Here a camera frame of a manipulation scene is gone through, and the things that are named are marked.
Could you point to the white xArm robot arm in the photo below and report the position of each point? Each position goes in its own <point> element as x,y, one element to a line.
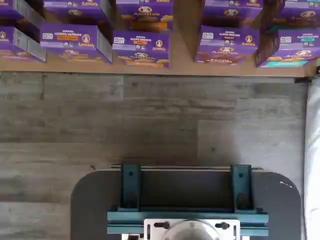
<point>190,232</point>

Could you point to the wooden shelf board under Annie's boxes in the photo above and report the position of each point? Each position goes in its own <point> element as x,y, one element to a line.
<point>185,50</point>

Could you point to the purple Annie's box orange band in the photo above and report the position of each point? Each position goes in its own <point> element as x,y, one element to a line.
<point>145,12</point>
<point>140,41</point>

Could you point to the purple Annie's chocolate bunnies box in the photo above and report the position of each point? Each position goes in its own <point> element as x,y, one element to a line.
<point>227,37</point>
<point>230,12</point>

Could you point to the purple Annie's hidden veggies box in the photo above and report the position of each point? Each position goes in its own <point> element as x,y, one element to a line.
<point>75,11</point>
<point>72,35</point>

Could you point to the purple Annie's box teal band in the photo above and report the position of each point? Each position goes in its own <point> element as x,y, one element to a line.
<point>297,41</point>
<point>300,12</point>

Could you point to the purple Annie's snack box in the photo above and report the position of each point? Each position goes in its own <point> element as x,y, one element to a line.
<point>10,10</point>
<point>15,37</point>

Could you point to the plain white cloth sheet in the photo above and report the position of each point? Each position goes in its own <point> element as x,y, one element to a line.
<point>313,150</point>

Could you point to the teal metal base frame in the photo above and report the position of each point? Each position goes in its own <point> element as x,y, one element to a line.
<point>130,187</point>

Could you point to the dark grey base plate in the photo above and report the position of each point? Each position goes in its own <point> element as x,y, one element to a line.
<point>87,200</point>

